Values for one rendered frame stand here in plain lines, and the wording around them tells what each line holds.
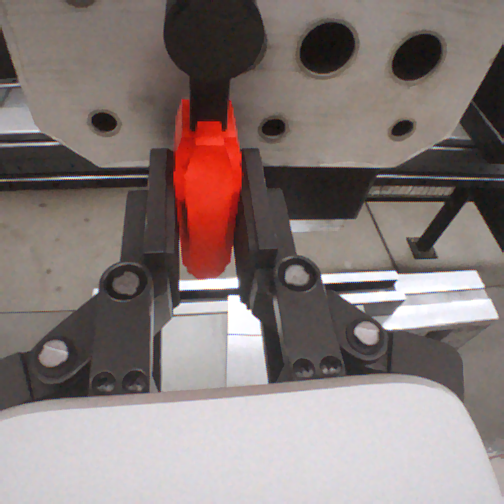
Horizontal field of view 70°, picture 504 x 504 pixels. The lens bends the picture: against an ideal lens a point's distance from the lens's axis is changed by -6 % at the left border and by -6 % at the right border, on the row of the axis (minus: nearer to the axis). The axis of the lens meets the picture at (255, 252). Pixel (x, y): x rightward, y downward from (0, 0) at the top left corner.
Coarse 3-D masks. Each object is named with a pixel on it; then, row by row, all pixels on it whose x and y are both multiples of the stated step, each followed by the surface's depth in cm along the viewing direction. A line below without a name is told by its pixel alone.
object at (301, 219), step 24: (264, 168) 19; (288, 168) 19; (312, 168) 19; (336, 168) 20; (360, 168) 20; (288, 192) 21; (312, 192) 21; (336, 192) 21; (360, 192) 21; (312, 216) 23; (336, 216) 23
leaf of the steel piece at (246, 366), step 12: (228, 336) 29; (240, 336) 29; (252, 336) 29; (228, 348) 28; (240, 348) 28; (252, 348) 28; (228, 360) 28; (240, 360) 28; (252, 360) 28; (264, 360) 28; (228, 372) 27; (240, 372) 27; (252, 372) 27; (264, 372) 27; (228, 384) 27; (240, 384) 27; (252, 384) 27
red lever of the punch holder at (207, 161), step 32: (192, 0) 6; (224, 0) 6; (192, 32) 6; (224, 32) 6; (256, 32) 6; (192, 64) 7; (224, 64) 7; (192, 96) 8; (224, 96) 8; (192, 128) 9; (224, 128) 9; (192, 160) 9; (224, 160) 9; (192, 192) 10; (224, 192) 10; (192, 224) 11; (224, 224) 11; (192, 256) 12; (224, 256) 13
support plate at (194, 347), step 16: (176, 320) 29; (192, 320) 29; (208, 320) 29; (224, 320) 30; (176, 336) 28; (192, 336) 29; (208, 336) 29; (224, 336) 29; (176, 352) 28; (192, 352) 28; (208, 352) 28; (224, 352) 28; (176, 368) 27; (192, 368) 27; (208, 368) 27; (224, 368) 27; (176, 384) 26; (192, 384) 26; (208, 384) 27; (224, 384) 27
